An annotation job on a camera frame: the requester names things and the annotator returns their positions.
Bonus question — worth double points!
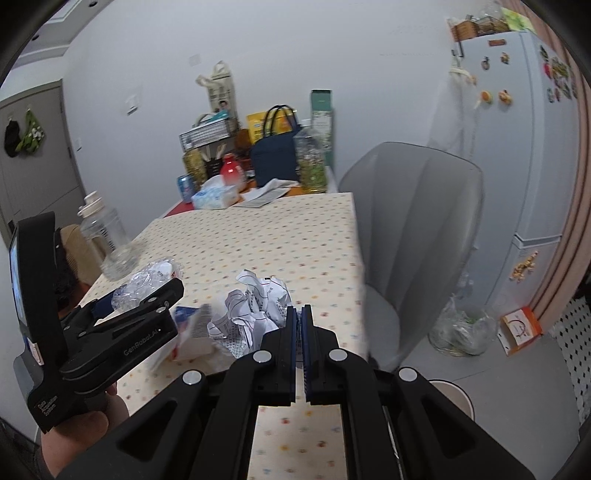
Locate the clear bottle with green contents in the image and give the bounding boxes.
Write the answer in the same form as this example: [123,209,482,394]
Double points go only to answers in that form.
[294,127,328,193]

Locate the wicker basket on fridge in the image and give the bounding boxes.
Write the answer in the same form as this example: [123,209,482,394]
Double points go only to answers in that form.
[450,16,510,42]

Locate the black utensil holder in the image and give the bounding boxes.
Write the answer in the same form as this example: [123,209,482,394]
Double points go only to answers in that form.
[204,158,223,178]

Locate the navy blue lunch bag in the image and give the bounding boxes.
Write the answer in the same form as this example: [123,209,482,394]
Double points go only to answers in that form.
[250,104,301,188]

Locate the floral cream tablecloth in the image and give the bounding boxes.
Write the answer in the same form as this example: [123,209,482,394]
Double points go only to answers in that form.
[80,191,371,480]

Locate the white printed tote bag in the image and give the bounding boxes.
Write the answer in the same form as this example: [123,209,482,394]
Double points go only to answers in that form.
[195,61,238,121]

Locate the green tall box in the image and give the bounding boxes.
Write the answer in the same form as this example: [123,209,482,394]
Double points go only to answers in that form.
[311,89,334,167]

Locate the blue white tissue box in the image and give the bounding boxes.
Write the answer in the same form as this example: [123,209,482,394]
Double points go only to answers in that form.
[191,175,240,210]

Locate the white papers on table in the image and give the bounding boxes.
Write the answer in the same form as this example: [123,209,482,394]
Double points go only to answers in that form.
[236,178,300,208]

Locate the tan wooden chair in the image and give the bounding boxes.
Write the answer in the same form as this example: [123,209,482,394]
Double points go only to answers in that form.
[60,224,101,307]

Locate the orange white box on floor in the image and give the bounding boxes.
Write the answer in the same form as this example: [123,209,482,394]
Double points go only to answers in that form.
[497,307,542,356]

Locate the clear plastic bag on floor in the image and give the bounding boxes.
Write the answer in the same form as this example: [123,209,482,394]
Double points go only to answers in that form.
[428,296,498,357]

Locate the white perforated panel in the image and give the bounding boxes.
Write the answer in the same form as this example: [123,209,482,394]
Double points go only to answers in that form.
[550,297,591,427]

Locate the red white bottle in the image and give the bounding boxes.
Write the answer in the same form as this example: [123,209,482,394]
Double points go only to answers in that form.
[221,153,246,192]

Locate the person's left hand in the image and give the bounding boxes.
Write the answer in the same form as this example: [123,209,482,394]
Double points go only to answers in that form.
[39,383,129,479]

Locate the grey door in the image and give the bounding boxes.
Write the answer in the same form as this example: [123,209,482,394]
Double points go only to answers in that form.
[1,81,86,245]

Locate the white refrigerator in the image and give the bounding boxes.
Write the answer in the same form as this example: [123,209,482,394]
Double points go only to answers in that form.
[462,31,579,316]

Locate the printed paper ball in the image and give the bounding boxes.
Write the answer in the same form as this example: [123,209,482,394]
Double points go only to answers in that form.
[207,270,293,358]

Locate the large clear water jug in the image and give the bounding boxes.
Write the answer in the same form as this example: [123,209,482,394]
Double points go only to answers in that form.
[78,191,138,281]

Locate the jar of yellow pickles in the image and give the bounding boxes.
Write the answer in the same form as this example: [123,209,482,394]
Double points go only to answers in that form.
[182,149,207,189]

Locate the crushed clear plastic bottle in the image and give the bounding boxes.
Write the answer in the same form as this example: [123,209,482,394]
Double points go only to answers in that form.
[111,258,182,313]

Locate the yellow snack bag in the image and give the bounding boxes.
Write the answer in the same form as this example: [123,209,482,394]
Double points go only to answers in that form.
[246,111,293,144]

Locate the green plush hanging toy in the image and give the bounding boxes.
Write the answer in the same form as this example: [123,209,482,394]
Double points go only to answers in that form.
[16,109,45,155]

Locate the white trash bin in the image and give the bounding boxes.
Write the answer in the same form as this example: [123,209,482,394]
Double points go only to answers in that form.
[430,380,475,420]

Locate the red white paper carton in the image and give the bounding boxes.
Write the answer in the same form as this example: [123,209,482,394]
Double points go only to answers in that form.
[146,304,214,373]

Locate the black wire basket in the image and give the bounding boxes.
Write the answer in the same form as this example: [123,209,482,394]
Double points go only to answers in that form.
[179,111,238,152]

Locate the blue soda can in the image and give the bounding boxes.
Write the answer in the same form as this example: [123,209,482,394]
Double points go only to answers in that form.
[177,174,197,204]

